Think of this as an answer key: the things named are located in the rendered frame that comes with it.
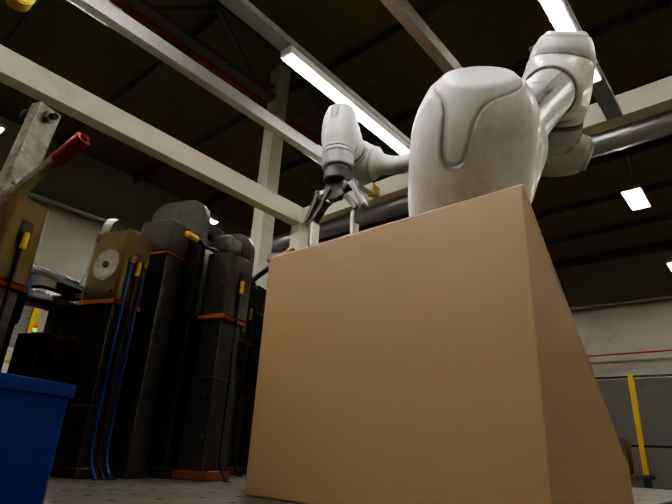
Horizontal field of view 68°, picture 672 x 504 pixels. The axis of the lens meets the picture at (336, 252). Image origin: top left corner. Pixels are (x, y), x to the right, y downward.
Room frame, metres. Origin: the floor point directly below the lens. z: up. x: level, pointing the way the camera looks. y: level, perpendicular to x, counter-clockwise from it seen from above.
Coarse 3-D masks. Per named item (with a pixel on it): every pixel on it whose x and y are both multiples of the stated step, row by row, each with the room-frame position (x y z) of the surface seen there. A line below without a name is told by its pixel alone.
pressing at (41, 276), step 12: (36, 264) 0.75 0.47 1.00; (36, 276) 0.81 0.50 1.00; (48, 276) 0.77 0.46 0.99; (60, 276) 0.79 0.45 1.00; (48, 288) 0.87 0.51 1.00; (60, 288) 0.87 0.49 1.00; (72, 288) 0.87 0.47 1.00; (36, 300) 0.97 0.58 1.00; (48, 300) 0.96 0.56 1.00; (60, 300) 0.96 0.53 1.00; (72, 300) 0.95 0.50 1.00
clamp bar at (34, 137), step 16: (32, 112) 0.62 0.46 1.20; (48, 112) 0.63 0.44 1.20; (32, 128) 0.63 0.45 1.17; (48, 128) 0.64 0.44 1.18; (16, 144) 0.63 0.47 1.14; (32, 144) 0.64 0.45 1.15; (48, 144) 0.65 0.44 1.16; (16, 160) 0.63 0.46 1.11; (32, 160) 0.64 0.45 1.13; (0, 176) 0.63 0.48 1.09; (16, 176) 0.64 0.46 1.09
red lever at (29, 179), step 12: (72, 144) 0.60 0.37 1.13; (84, 144) 0.60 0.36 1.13; (60, 156) 0.61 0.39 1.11; (72, 156) 0.61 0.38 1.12; (36, 168) 0.62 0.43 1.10; (48, 168) 0.62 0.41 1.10; (24, 180) 0.63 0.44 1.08; (36, 180) 0.63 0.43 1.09; (12, 192) 0.64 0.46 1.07; (24, 192) 0.64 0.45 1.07
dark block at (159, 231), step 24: (168, 240) 0.81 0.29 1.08; (168, 264) 0.82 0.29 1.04; (144, 288) 0.82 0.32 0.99; (168, 288) 0.83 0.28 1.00; (144, 312) 0.82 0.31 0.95; (168, 312) 0.84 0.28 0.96; (144, 336) 0.82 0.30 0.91; (168, 336) 0.85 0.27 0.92; (144, 360) 0.81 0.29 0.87; (144, 384) 0.82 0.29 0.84; (120, 408) 0.82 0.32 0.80; (144, 408) 0.82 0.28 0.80; (120, 432) 0.82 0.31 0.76; (144, 432) 0.83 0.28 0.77; (120, 456) 0.82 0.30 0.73; (144, 456) 0.84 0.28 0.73
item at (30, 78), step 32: (224, 0) 2.29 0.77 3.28; (0, 64) 3.04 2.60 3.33; (32, 64) 3.19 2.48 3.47; (320, 64) 2.83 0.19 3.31; (32, 96) 3.33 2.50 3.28; (64, 96) 3.39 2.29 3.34; (96, 96) 3.57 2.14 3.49; (608, 96) 2.96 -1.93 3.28; (640, 96) 3.07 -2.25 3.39; (96, 128) 3.73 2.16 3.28; (128, 128) 3.81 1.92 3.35; (608, 128) 3.33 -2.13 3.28; (160, 160) 4.21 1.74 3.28; (192, 160) 4.32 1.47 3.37; (256, 192) 4.94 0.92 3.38; (352, 192) 4.94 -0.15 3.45; (384, 192) 4.65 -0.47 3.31
